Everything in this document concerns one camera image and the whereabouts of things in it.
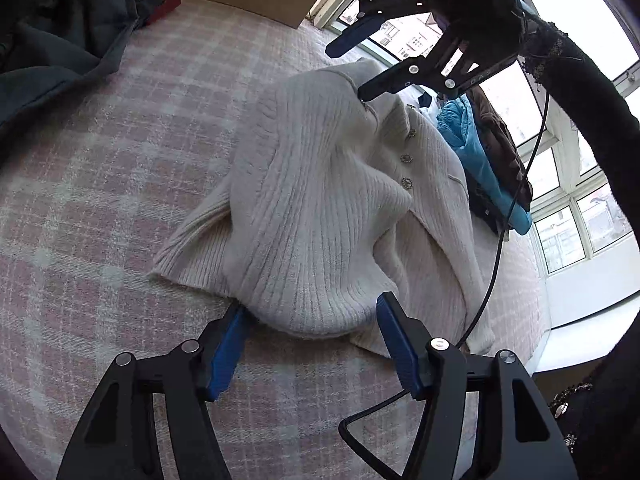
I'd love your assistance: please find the brown folded garment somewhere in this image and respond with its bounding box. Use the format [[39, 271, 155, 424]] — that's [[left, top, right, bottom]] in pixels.
[[467, 85, 535, 213]]

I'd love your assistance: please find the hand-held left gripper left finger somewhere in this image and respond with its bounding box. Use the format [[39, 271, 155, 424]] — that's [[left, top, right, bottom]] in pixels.
[[56, 302, 251, 480]]

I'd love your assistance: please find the dark grey-blue jacket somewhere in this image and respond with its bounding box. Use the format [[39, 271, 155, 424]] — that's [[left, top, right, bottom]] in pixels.
[[0, 0, 166, 128]]

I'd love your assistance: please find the person's right forearm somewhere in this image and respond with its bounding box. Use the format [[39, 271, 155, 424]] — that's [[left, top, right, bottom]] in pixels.
[[517, 20, 640, 251]]

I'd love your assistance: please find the blue striped folded garment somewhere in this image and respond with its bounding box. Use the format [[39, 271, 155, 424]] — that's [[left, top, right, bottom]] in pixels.
[[436, 96, 533, 235]]

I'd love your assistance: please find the black cable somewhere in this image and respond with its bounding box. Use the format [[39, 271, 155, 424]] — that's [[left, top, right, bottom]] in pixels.
[[338, 85, 551, 480]]

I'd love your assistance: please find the person's black beaded clothing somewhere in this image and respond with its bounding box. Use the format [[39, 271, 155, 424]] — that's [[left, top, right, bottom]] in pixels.
[[547, 350, 640, 480]]

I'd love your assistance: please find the wide window white frame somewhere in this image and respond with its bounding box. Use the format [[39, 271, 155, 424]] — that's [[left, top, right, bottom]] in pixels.
[[305, 0, 640, 276]]

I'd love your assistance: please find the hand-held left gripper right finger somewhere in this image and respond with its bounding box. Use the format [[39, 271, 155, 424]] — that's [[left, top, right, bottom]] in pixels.
[[376, 291, 580, 480]]

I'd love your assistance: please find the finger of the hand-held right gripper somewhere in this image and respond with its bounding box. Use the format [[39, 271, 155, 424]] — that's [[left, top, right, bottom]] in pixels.
[[325, 0, 441, 60], [357, 25, 482, 103]]

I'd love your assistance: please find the cream ribbed knit sweater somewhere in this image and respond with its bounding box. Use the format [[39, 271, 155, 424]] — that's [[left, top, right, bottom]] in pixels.
[[149, 57, 497, 358]]

